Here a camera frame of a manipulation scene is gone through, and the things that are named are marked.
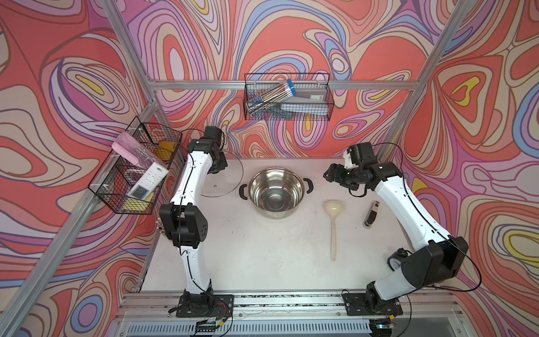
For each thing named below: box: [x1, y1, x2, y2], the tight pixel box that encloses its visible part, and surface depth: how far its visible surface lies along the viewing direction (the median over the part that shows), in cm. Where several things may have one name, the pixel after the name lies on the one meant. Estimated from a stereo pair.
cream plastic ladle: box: [324, 199, 345, 262], surface depth 98 cm
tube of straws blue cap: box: [246, 78, 297, 117], surface depth 82 cm
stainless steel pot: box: [239, 167, 314, 220], surface depth 101 cm
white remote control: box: [127, 161, 170, 201], surface depth 70 cm
